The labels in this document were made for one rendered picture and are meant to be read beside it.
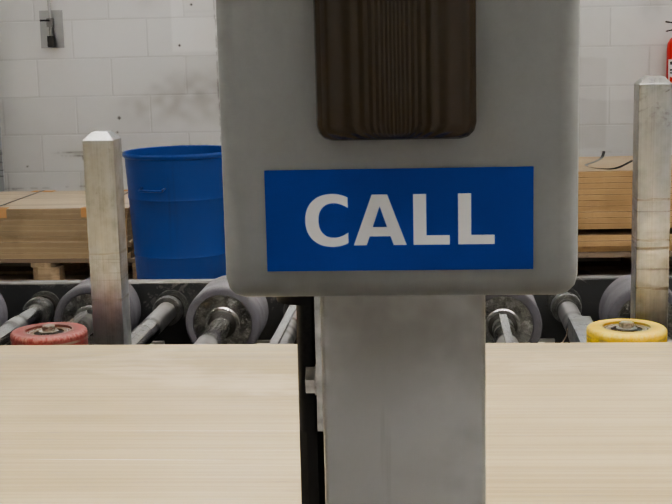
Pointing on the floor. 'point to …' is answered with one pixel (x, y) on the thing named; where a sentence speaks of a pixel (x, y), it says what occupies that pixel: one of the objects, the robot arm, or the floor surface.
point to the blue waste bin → (177, 211)
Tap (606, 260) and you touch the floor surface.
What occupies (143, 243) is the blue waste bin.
